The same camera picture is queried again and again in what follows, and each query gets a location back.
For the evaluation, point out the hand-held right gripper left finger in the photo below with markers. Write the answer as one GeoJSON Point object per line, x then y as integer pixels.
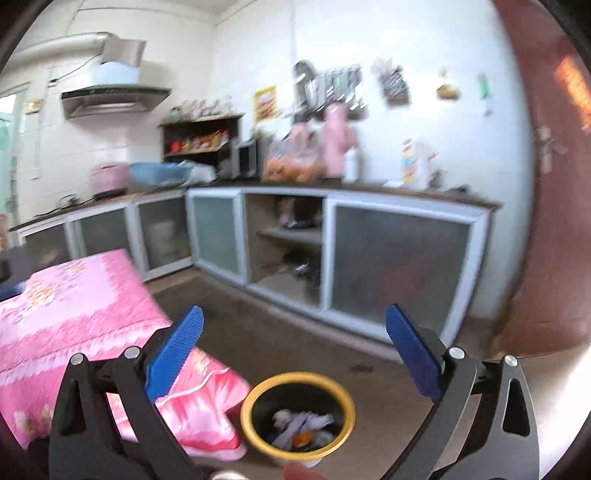
{"type": "Point", "coordinates": [178, 350]}

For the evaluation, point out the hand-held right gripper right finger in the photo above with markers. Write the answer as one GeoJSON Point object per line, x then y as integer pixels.
{"type": "Point", "coordinates": [415, 350]}

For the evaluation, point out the yellow-rimmed black trash bin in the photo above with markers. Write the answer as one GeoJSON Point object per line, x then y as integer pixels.
{"type": "Point", "coordinates": [249, 404]}

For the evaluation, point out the white cabinet with open shelves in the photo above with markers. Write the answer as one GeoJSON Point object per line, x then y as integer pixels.
{"type": "Point", "coordinates": [397, 258]}

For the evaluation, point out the pink floral blanket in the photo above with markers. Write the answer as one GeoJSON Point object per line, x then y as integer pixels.
{"type": "Point", "coordinates": [69, 314]}

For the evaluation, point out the dark frying pan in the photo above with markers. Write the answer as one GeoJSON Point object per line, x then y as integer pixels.
{"type": "Point", "coordinates": [308, 271]}

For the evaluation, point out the crumpled white paper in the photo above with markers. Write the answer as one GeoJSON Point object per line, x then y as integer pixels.
{"type": "Point", "coordinates": [300, 424]}

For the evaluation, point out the white cabinet with frosted doors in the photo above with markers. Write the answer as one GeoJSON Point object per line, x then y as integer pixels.
{"type": "Point", "coordinates": [106, 230]}

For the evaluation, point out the black gas stove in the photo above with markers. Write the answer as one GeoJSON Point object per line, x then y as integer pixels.
{"type": "Point", "coordinates": [111, 193]}

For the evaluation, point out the blue plastic basin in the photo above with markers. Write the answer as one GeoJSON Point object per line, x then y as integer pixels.
{"type": "Point", "coordinates": [159, 173]}

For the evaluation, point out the white plastic bag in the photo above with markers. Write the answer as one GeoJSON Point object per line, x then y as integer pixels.
{"type": "Point", "coordinates": [198, 173]}

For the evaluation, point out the dark cookware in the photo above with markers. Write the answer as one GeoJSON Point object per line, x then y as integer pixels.
{"type": "Point", "coordinates": [300, 212]}

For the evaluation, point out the pink rice cooker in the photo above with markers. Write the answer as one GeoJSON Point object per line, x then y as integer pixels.
{"type": "Point", "coordinates": [111, 177]}

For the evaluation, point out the colourful printed carton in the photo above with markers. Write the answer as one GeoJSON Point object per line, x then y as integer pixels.
{"type": "Point", "coordinates": [413, 164]}

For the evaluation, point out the white plastic bottle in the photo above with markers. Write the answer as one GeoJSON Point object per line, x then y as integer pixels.
{"type": "Point", "coordinates": [352, 166]}

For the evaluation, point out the dark wooden shelf rack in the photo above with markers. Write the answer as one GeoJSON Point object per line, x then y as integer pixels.
{"type": "Point", "coordinates": [203, 157]}

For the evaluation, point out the brown wooden door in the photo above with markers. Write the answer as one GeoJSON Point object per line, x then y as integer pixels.
{"type": "Point", "coordinates": [554, 207]}

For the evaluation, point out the silver microwave oven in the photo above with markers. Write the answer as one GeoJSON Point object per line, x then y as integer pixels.
{"type": "Point", "coordinates": [244, 159]}

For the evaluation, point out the colourful snack packets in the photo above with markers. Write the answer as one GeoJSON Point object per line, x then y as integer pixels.
{"type": "Point", "coordinates": [201, 141]}

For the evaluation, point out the bag of oranges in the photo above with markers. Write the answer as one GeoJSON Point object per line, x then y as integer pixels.
{"type": "Point", "coordinates": [293, 166]}

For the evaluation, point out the tall pink thermos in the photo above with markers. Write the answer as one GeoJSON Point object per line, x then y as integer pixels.
{"type": "Point", "coordinates": [337, 138]}

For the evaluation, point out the small pink thermos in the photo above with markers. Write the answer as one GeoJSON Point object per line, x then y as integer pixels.
{"type": "Point", "coordinates": [299, 138]}

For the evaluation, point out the row of glass jars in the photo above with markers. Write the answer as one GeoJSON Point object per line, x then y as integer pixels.
{"type": "Point", "coordinates": [203, 108]}

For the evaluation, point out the steel range hood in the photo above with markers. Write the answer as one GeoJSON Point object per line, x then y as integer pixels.
{"type": "Point", "coordinates": [115, 99]}

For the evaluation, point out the hanging yellow scrubber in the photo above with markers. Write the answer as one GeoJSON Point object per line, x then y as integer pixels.
{"type": "Point", "coordinates": [448, 90]}

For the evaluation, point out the wooden chopstick holder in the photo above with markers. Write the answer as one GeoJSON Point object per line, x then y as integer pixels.
{"type": "Point", "coordinates": [395, 85]}

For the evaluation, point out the hanging green brush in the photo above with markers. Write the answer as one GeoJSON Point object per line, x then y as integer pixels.
{"type": "Point", "coordinates": [483, 90]}

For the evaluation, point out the metal strainer ladle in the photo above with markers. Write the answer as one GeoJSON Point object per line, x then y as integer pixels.
{"type": "Point", "coordinates": [304, 71]}

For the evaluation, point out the yellow wall poster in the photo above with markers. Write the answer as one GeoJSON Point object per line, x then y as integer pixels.
{"type": "Point", "coordinates": [265, 104]}

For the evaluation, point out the wall utensil rack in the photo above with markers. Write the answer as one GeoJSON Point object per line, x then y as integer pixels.
{"type": "Point", "coordinates": [334, 87]}

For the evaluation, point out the silver exhaust duct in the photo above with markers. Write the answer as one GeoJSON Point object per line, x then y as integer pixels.
{"type": "Point", "coordinates": [51, 48]}

